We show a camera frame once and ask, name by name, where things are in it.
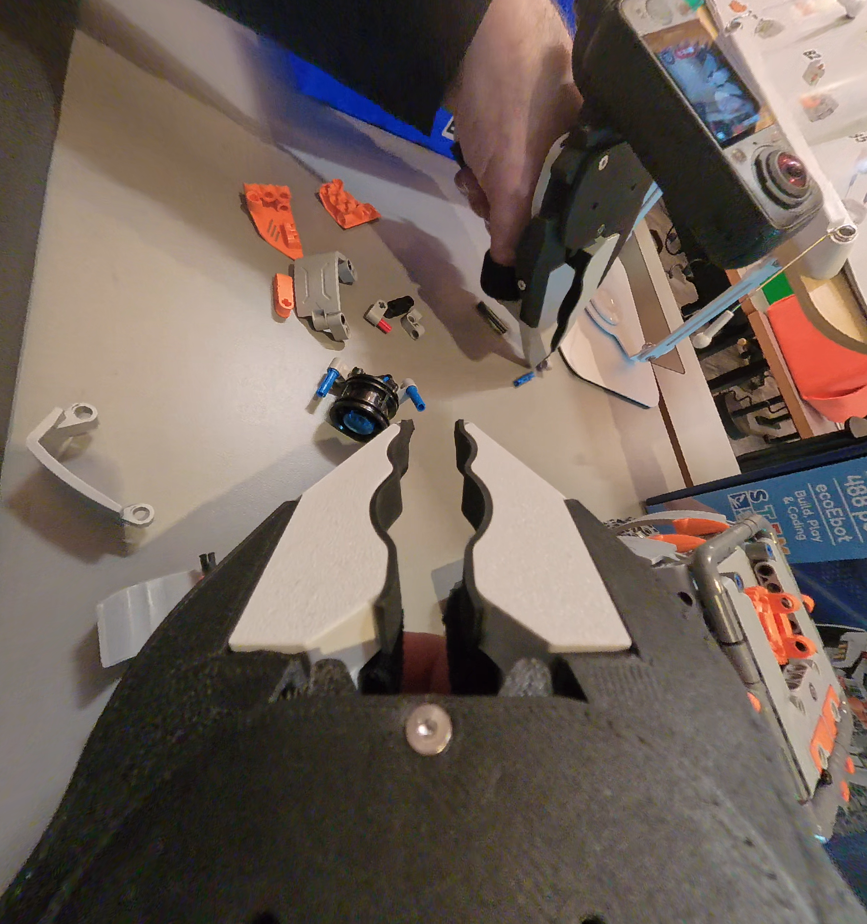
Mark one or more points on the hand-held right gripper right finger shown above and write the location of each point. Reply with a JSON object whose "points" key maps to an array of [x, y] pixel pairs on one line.
{"points": [[549, 578]]}

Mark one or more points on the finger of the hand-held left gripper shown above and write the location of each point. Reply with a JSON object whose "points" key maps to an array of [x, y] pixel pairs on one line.
{"points": [[589, 275], [542, 311]]}

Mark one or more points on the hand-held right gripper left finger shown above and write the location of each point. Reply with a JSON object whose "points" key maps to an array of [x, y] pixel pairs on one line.
{"points": [[318, 578]]}

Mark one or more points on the black toy wheel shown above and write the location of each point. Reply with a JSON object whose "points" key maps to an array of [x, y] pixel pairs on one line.
{"points": [[361, 407]]}

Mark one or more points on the grey orange tracked toy robot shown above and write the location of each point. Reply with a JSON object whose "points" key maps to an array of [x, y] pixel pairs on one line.
{"points": [[780, 650]]}

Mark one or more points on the small orange liftarm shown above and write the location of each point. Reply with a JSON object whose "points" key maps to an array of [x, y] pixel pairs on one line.
{"points": [[283, 295]]}

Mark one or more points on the person's left forearm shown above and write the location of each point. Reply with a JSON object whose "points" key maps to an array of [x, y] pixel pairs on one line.
{"points": [[376, 36]]}

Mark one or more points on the person's left hand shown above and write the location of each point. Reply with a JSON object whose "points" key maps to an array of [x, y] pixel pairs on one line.
{"points": [[513, 101]]}

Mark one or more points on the black connector pin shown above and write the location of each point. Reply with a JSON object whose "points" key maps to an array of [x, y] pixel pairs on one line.
{"points": [[493, 316]]}

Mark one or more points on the white book stand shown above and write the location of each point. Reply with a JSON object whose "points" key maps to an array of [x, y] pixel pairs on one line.
{"points": [[621, 347]]}

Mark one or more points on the grey small connector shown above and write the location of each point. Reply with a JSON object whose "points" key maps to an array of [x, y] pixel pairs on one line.
{"points": [[412, 327]]}

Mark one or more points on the open instruction booklet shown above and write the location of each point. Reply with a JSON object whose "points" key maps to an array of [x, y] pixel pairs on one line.
{"points": [[823, 87]]}

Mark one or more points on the black short liftarm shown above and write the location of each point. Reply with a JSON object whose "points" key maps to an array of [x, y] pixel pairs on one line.
{"points": [[399, 306]]}

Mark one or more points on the orange toy part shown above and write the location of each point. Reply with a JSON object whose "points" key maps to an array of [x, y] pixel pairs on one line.
{"points": [[347, 205], [272, 220]]}

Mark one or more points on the blue plastic bin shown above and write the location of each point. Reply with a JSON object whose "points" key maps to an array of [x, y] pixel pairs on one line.
{"points": [[376, 116]]}

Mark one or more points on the orange chair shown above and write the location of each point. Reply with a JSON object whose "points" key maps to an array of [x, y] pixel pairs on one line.
{"points": [[831, 361]]}

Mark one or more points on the grey curved toy part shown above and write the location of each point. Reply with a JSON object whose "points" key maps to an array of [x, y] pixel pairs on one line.
{"points": [[72, 448]]}

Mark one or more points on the blue robot kit box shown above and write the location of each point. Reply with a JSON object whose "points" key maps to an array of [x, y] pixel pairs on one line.
{"points": [[823, 520]]}

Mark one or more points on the black foam pad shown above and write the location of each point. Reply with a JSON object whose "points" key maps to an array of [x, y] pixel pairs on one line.
{"points": [[15, 217]]}

